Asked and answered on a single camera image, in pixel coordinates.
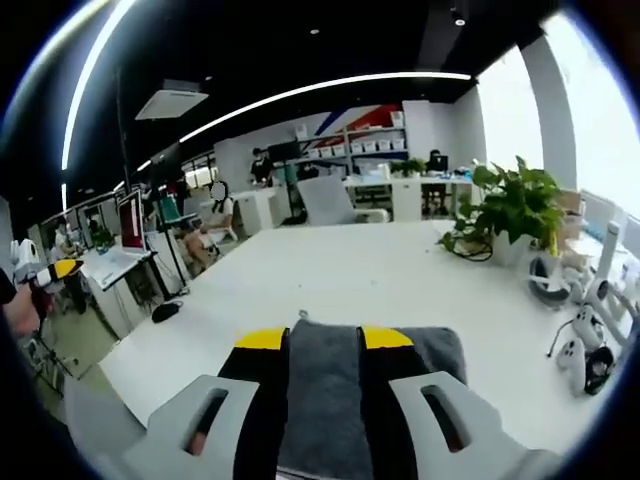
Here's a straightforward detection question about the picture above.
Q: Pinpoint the long ceiling light strip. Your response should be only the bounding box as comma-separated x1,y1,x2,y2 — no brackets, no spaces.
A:
178,72,474,144
60,0,139,172

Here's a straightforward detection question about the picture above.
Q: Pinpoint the black oval device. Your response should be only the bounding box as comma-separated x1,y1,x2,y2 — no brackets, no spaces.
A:
151,301,186,324

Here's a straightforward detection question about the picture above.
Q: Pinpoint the white mesh office chair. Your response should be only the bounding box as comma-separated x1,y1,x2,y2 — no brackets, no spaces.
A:
296,178,389,229

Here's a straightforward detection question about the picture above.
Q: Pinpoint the white headset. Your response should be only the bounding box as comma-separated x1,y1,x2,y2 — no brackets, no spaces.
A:
528,254,584,308

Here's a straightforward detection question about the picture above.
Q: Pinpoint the person's left hand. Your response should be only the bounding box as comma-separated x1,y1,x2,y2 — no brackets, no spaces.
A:
2,288,41,338

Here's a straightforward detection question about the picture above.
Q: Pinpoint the white office desk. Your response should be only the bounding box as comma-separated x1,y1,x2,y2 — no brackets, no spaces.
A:
344,174,474,222

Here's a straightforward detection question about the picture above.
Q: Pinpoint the black cable beside plant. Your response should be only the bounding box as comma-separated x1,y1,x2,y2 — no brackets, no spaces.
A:
451,239,494,263

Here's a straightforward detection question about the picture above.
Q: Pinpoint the black display on stand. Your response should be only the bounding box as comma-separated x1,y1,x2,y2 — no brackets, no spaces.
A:
148,143,183,187

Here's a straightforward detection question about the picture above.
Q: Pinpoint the ceiling air conditioner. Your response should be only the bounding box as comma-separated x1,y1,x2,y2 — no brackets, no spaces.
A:
134,79,210,122

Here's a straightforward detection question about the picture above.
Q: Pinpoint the silver laptop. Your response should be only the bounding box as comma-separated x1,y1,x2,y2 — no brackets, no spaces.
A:
82,192,154,291

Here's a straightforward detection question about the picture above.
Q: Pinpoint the green potted plant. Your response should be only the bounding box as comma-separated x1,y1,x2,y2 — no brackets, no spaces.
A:
437,155,567,267

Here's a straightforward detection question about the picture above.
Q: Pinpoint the small green plant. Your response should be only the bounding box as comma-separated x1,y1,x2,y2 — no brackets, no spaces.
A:
389,157,428,179

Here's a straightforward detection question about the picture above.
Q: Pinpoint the white cabinet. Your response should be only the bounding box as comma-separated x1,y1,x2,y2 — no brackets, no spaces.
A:
232,187,289,237

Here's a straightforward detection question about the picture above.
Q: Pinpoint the white standing device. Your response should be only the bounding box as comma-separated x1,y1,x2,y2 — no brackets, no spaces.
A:
582,222,639,346

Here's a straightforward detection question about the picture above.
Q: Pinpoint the teal chair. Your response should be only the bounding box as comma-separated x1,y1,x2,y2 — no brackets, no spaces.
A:
159,194,199,227

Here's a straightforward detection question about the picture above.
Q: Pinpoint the black pouch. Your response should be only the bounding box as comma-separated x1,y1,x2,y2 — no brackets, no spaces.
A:
583,344,616,397

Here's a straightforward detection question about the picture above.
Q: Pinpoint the row of white storage boxes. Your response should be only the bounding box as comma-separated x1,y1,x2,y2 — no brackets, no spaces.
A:
307,138,406,158

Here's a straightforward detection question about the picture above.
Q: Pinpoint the grey towel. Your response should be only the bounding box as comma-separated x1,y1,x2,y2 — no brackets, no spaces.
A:
277,309,469,480

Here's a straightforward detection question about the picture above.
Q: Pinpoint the white hand controller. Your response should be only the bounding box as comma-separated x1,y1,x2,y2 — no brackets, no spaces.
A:
572,304,607,351
555,337,588,396

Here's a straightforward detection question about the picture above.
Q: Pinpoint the white standing desk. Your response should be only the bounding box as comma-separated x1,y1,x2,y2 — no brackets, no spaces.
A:
79,248,189,342

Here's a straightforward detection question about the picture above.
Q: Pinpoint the grey controller cable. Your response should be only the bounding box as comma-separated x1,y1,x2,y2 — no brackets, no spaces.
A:
544,317,577,359

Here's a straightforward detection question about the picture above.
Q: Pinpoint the white storage shelf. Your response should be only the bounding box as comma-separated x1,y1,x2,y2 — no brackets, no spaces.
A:
294,112,409,167

